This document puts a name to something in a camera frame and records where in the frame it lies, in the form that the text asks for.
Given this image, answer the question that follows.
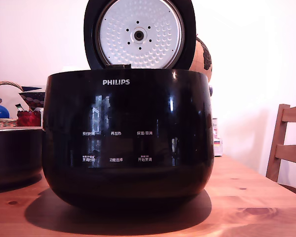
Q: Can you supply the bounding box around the dark metallic pot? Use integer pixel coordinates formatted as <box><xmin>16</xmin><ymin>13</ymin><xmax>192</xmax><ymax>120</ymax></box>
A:
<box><xmin>0</xmin><ymin>126</ymin><xmax>46</xmax><ymax>190</ymax></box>

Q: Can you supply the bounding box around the black Philips rice cooker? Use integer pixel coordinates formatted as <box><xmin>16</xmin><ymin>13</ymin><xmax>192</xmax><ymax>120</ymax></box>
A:
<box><xmin>41</xmin><ymin>68</ymin><xmax>215</xmax><ymax>211</ymax></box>

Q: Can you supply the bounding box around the black rice cooker lid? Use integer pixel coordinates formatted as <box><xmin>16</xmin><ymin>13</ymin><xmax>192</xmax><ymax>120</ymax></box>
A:
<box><xmin>83</xmin><ymin>0</ymin><xmax>197</xmax><ymax>71</ymax></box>

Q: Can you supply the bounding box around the small white jar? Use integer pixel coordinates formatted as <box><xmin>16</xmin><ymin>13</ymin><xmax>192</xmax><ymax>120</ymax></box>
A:
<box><xmin>212</xmin><ymin>118</ymin><xmax>219</xmax><ymax>139</ymax></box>

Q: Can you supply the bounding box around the small white printed box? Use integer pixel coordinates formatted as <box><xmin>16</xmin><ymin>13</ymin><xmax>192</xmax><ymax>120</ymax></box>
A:
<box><xmin>213</xmin><ymin>138</ymin><xmax>224</xmax><ymax>158</ymax></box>

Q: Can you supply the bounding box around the brown globe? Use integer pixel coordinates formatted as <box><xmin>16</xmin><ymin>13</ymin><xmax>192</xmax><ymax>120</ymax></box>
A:
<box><xmin>188</xmin><ymin>34</ymin><xmax>213</xmax><ymax>83</ymax></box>

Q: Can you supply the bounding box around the patterned blue red bowl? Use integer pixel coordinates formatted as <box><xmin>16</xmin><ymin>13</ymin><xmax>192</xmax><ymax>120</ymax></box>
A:
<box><xmin>18</xmin><ymin>85</ymin><xmax>46</xmax><ymax>108</ymax></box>

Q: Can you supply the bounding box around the red frilled ornament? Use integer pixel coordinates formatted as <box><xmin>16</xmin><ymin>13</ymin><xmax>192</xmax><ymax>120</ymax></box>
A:
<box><xmin>16</xmin><ymin>110</ymin><xmax>42</xmax><ymax>127</ymax></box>

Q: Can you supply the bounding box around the wooden chair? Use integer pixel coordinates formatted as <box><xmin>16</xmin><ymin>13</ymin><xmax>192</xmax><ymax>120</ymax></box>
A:
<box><xmin>265</xmin><ymin>103</ymin><xmax>296</xmax><ymax>198</ymax></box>

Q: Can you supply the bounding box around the woven wicker basket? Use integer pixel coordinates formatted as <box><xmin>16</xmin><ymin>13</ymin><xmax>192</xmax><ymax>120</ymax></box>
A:
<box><xmin>0</xmin><ymin>80</ymin><xmax>24</xmax><ymax>128</ymax></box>

